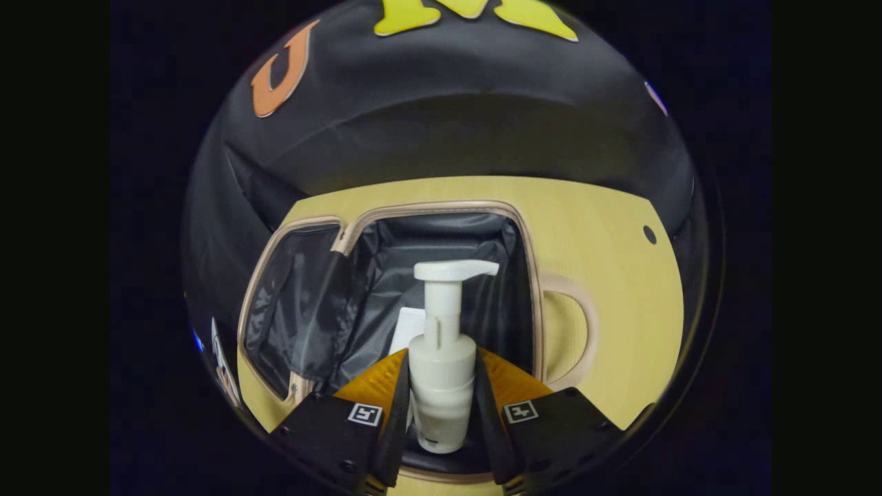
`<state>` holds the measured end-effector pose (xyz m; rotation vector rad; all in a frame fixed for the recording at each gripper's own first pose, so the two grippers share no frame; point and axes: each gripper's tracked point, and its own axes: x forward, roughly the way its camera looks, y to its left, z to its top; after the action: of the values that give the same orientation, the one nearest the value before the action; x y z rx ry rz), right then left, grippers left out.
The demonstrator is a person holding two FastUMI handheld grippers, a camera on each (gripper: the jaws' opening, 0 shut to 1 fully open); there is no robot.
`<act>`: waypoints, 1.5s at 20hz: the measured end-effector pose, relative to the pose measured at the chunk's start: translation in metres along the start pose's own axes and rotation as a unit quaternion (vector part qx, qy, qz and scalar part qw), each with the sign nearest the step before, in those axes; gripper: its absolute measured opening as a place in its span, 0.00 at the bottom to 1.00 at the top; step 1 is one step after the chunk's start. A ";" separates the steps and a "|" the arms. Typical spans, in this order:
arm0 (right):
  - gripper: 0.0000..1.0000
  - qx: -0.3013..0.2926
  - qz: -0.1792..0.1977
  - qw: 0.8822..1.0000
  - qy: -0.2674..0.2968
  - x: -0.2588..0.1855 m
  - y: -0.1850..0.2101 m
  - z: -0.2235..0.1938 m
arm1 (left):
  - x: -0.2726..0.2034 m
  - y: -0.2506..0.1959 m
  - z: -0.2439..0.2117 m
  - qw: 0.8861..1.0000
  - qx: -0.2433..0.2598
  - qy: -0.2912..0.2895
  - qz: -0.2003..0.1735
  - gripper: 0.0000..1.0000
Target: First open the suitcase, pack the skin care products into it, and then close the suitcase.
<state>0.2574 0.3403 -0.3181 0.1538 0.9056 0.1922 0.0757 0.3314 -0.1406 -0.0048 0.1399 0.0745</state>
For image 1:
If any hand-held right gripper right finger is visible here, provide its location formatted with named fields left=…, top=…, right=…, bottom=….
left=474, top=347, right=624, bottom=496

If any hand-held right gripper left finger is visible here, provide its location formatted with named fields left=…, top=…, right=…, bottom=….
left=269, top=348, right=412, bottom=496

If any white skin care tube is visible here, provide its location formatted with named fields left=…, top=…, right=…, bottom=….
left=389, top=307, right=428, bottom=356

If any white pump bottle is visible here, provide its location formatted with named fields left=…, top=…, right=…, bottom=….
left=408, top=259, right=500, bottom=454

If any white printed object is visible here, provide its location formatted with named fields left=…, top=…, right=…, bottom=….
left=209, top=317, right=243, bottom=409

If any black backdrop cloth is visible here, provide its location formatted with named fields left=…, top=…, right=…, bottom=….
left=183, top=0, right=697, bottom=331

